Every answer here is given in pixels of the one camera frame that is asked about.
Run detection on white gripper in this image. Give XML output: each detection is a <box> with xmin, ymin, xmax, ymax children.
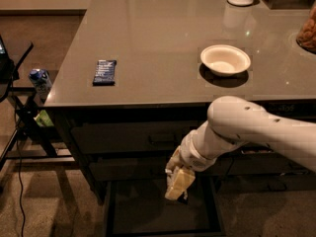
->
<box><xmin>165</xmin><ymin>134</ymin><xmax>216</xmax><ymax>200</ymax></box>

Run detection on black rxbar chocolate bar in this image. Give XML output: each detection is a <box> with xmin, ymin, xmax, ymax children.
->
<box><xmin>177</xmin><ymin>190</ymin><xmax>189</xmax><ymax>204</ymax></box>

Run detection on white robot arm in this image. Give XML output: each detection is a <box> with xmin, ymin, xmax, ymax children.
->
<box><xmin>165</xmin><ymin>96</ymin><xmax>316</xmax><ymax>200</ymax></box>

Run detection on top left drawer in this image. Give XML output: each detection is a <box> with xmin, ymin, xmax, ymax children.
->
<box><xmin>71</xmin><ymin>120</ymin><xmax>201</xmax><ymax>154</ymax></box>

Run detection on open bottom left drawer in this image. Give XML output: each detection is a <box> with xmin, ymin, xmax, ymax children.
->
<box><xmin>104</xmin><ymin>177</ymin><xmax>225</xmax><ymax>237</ymax></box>

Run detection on middle left drawer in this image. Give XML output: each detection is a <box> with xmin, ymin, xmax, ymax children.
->
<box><xmin>88</xmin><ymin>153</ymin><xmax>234</xmax><ymax>182</ymax></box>

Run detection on middle right drawer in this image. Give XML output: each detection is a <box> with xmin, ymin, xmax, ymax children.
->
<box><xmin>207</xmin><ymin>147</ymin><xmax>312</xmax><ymax>176</ymax></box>

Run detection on blue rxbar snack bar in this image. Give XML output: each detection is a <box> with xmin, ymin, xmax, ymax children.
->
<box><xmin>93</xmin><ymin>60</ymin><xmax>117</xmax><ymax>86</ymax></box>

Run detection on top right drawer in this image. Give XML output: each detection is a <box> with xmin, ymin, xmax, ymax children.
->
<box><xmin>263</xmin><ymin>103</ymin><xmax>316</xmax><ymax>122</ymax></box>

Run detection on white paper bowl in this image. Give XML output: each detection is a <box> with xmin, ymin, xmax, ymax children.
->
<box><xmin>200</xmin><ymin>44</ymin><xmax>251</xmax><ymax>77</ymax></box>

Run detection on green packet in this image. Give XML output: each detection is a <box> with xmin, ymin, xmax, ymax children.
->
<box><xmin>35</xmin><ymin>110</ymin><xmax>53</xmax><ymax>127</ymax></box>

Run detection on black side stand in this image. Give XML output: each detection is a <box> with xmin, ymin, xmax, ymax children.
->
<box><xmin>0</xmin><ymin>39</ymin><xmax>71</xmax><ymax>167</ymax></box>

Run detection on blue white bottle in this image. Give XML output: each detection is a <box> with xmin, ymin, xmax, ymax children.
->
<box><xmin>29</xmin><ymin>69</ymin><xmax>52</xmax><ymax>102</ymax></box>

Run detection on jar of nuts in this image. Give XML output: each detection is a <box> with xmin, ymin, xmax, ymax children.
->
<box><xmin>296</xmin><ymin>1</ymin><xmax>316</xmax><ymax>53</ymax></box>

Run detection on black cable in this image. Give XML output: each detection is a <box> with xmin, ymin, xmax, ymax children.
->
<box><xmin>12</xmin><ymin>79</ymin><xmax>26</xmax><ymax>237</ymax></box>

